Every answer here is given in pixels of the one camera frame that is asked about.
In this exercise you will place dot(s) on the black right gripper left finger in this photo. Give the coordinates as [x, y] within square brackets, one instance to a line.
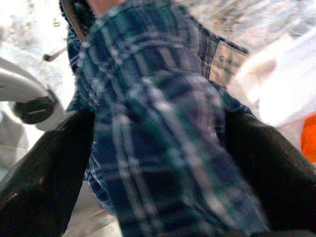
[42, 187]

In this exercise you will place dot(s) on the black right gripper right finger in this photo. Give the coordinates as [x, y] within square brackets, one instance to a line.
[279, 182]

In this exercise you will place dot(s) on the blue plaid shirt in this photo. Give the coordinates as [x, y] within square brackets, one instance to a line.
[158, 123]

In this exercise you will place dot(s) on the orange printed t-shirt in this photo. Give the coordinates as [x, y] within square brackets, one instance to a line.
[309, 140]

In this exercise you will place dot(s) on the white t-shirt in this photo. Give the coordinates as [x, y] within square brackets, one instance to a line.
[284, 81]

